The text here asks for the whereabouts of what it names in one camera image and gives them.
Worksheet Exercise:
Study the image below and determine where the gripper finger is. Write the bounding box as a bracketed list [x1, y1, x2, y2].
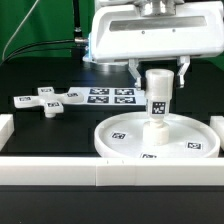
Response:
[177, 56, 190, 88]
[128, 59, 144, 90]

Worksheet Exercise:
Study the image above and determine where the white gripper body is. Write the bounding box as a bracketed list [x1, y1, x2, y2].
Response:
[91, 4, 224, 62]

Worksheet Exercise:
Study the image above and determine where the white round table top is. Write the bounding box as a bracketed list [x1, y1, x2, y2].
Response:
[94, 112, 220, 159]

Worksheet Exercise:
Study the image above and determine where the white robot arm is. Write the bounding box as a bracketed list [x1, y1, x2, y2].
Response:
[84, 0, 224, 89]

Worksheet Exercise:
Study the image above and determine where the white marker sheet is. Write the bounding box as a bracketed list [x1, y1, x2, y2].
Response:
[65, 87, 146, 106]

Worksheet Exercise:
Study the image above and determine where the white right barrier block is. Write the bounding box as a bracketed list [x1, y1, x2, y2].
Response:
[210, 116, 224, 151]

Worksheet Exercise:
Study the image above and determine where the white barrier block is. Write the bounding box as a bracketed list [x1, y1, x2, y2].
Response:
[0, 114, 14, 151]
[210, 116, 224, 151]

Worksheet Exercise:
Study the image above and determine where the white cross-shaped table base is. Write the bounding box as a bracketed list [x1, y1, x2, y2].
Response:
[14, 87, 84, 118]

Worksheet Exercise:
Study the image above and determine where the white left barrier block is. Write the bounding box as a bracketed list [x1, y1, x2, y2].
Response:
[0, 114, 14, 151]

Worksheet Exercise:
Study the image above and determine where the black vertical cable connector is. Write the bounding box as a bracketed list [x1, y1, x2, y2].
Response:
[72, 0, 82, 60]

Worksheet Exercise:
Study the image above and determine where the black cable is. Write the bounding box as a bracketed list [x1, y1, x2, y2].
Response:
[0, 39, 88, 66]

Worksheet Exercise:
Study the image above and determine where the grey cable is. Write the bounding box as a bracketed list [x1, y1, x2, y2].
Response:
[1, 0, 40, 62]

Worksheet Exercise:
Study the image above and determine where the white front barrier wall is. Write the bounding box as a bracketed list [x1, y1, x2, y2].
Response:
[0, 157, 224, 186]

